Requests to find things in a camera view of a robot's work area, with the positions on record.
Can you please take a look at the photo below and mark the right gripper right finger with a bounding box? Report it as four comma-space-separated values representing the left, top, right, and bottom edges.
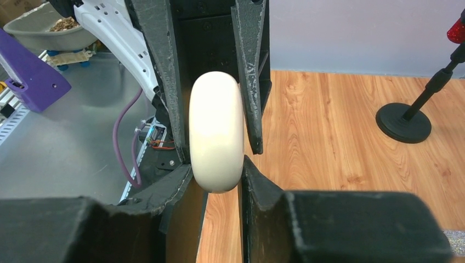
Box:
238, 157, 454, 262

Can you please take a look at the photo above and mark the metal tray with pellets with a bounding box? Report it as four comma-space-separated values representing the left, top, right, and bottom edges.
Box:
3, 2, 99, 52

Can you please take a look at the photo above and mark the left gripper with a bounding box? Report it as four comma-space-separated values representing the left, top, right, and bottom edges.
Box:
132, 1, 272, 164

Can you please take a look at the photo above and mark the red glitter microphone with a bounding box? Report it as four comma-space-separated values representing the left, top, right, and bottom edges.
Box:
446, 10, 464, 44

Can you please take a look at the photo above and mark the silver glitter microphone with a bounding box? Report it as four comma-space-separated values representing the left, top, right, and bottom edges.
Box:
443, 230, 465, 257

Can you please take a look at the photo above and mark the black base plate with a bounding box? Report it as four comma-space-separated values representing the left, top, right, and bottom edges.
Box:
128, 147, 182, 197

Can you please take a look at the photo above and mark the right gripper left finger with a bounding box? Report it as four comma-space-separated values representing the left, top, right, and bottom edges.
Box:
1, 165, 206, 262

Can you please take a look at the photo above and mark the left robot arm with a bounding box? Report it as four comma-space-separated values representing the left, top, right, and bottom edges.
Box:
51, 1, 272, 163

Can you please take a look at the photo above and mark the white earbud case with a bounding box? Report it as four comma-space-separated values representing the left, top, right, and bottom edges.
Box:
189, 71, 244, 193

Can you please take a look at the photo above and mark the purple plastic piece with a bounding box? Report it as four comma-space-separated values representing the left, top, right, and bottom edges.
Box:
1, 30, 71, 113

